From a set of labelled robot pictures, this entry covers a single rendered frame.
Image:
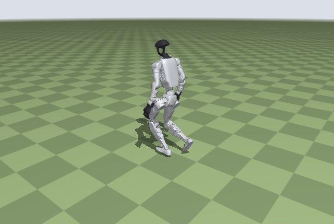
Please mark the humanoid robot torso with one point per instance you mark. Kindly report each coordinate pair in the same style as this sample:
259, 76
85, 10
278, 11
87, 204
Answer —
169, 78

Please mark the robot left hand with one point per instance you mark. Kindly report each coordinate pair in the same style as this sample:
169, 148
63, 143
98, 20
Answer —
147, 110

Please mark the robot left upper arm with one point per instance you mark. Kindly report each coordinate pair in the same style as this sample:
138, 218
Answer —
156, 73

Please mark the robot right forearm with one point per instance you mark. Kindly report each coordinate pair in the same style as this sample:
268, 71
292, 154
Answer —
180, 87

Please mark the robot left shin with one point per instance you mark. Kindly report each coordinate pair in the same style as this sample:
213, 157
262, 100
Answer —
157, 132

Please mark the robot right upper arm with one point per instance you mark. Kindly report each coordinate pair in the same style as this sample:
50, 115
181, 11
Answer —
180, 70

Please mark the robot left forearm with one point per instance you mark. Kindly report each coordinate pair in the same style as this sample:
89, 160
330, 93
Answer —
153, 95

